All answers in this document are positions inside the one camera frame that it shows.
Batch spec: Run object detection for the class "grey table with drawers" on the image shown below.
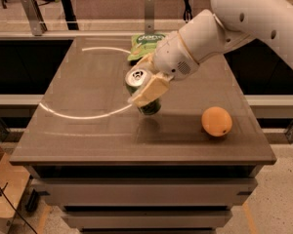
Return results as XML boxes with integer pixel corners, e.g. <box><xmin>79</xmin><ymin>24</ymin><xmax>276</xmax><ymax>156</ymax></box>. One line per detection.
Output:
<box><xmin>11</xmin><ymin>37</ymin><xmax>275</xmax><ymax>234</ymax></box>

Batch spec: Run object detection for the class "green soda can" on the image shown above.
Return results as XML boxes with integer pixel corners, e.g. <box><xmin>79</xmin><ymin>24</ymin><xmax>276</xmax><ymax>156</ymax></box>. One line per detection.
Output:
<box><xmin>125</xmin><ymin>67</ymin><xmax>163</xmax><ymax>117</ymax></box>

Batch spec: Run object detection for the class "black floor cable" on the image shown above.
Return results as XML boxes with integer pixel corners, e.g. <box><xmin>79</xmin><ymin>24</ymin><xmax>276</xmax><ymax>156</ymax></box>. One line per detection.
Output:
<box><xmin>0</xmin><ymin>170</ymin><xmax>39</xmax><ymax>234</ymax></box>

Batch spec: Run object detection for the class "left metal bracket post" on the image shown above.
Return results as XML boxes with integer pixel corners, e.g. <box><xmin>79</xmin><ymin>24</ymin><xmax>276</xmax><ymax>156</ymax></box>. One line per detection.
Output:
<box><xmin>21</xmin><ymin>0</ymin><xmax>47</xmax><ymax>36</ymax></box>

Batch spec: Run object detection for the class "wooden box at left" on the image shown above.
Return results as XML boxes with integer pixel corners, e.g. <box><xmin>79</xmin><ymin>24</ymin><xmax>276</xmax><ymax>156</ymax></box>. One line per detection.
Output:
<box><xmin>0</xmin><ymin>147</ymin><xmax>29</xmax><ymax>234</ymax></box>

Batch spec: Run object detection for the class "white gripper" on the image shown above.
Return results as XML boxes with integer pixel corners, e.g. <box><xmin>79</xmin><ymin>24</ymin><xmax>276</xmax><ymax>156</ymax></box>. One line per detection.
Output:
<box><xmin>128</xmin><ymin>31</ymin><xmax>199</xmax><ymax>107</ymax></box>

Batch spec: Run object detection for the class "green chip bag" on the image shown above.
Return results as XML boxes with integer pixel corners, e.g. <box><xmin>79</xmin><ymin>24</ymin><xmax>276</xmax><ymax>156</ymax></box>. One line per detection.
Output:
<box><xmin>128</xmin><ymin>33</ymin><xmax>165</xmax><ymax>61</ymax></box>

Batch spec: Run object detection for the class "hanging black cable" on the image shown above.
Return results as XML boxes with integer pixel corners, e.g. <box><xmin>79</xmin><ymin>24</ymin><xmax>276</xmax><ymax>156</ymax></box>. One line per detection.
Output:
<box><xmin>181</xmin><ymin>0</ymin><xmax>194</xmax><ymax>22</ymax></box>

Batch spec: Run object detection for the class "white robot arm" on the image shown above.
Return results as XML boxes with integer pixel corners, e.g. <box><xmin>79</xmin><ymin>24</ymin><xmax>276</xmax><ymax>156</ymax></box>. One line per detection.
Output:
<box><xmin>129</xmin><ymin>0</ymin><xmax>293</xmax><ymax>107</ymax></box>

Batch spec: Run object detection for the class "metal bracket post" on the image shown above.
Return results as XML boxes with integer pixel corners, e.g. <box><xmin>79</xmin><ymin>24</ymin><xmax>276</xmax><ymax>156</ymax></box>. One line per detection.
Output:
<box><xmin>145</xmin><ymin>0</ymin><xmax>154</xmax><ymax>34</ymax></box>
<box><xmin>21</xmin><ymin>0</ymin><xmax>47</xmax><ymax>36</ymax></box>

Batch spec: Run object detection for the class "middle metal bracket post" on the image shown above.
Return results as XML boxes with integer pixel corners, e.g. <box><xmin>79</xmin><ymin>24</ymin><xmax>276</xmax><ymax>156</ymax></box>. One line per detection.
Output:
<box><xmin>145</xmin><ymin>0</ymin><xmax>154</xmax><ymax>34</ymax></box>

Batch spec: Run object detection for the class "orange fruit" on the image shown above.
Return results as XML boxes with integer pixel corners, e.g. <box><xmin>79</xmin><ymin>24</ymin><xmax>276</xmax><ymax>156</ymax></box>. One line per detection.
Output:
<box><xmin>201</xmin><ymin>106</ymin><xmax>232</xmax><ymax>137</ymax></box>

